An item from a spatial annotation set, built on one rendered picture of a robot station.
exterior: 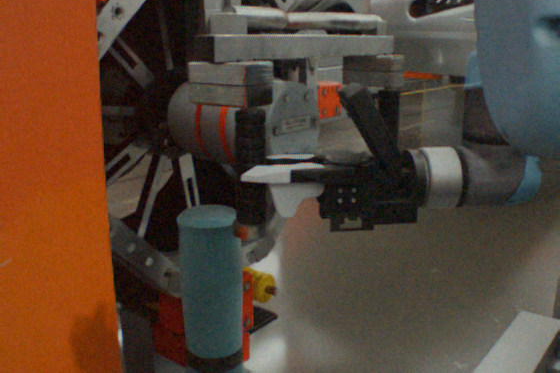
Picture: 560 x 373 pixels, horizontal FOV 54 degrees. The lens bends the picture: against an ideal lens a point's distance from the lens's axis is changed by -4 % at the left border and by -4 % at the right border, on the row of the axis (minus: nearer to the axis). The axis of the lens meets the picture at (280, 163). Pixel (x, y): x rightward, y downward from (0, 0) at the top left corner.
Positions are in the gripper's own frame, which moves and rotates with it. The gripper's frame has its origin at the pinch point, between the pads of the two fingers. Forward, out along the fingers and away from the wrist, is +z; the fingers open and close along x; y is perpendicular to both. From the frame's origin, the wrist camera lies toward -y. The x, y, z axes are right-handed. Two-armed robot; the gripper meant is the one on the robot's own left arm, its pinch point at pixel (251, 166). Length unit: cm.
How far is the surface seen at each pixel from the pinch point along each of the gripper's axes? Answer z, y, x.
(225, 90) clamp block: 2.8, -8.9, -0.7
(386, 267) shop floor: -70, 83, 160
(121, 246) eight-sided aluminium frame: 17.4, 13.5, 11.7
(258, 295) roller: -3.5, 32.5, 33.8
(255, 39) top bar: -0.9, -14.4, 3.1
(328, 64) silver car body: -28, -7, 88
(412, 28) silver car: -108, -19, 246
